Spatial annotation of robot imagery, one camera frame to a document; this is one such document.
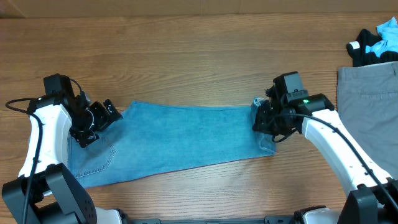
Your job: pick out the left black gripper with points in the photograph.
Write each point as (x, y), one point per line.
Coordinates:
(104, 119)

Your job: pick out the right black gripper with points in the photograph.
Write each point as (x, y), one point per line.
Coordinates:
(262, 126)

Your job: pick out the blue denim jeans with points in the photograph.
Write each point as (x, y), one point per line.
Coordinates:
(153, 139)

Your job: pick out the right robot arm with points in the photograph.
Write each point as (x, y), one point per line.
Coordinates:
(371, 192)

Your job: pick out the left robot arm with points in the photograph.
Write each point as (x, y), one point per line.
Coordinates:
(45, 190)

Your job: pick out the grey trousers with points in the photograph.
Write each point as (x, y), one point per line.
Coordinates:
(367, 106)

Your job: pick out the black garment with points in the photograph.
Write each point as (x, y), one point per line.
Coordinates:
(361, 54)

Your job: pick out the light blue cloth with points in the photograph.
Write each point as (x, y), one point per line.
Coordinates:
(388, 42)

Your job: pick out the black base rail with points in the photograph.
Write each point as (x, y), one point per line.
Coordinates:
(211, 221)

